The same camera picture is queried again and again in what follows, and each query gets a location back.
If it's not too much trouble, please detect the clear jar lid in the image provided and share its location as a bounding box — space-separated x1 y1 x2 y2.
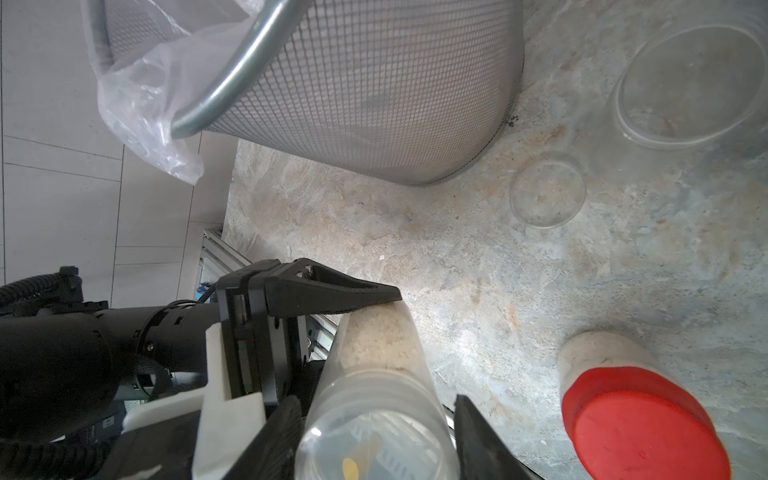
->
510 151 587 229

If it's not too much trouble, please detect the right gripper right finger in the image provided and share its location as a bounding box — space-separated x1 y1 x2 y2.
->
454 395 540 480

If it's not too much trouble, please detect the red lidded rice jar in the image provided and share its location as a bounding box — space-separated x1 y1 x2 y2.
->
557 331 732 479

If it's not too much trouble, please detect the clear plastic bin liner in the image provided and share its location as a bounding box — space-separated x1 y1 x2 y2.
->
81 0 264 185

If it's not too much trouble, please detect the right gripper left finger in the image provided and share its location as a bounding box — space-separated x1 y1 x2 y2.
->
224 395 303 480

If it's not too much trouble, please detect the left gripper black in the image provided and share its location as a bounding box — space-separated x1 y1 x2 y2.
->
217 258 402 414

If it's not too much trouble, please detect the clear rice jar with lid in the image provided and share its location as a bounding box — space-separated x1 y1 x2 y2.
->
609 10 767 150

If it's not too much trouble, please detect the grey mesh waste bin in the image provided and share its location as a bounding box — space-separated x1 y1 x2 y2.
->
86 0 526 186

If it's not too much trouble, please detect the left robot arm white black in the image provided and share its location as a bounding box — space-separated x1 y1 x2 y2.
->
1 258 401 479

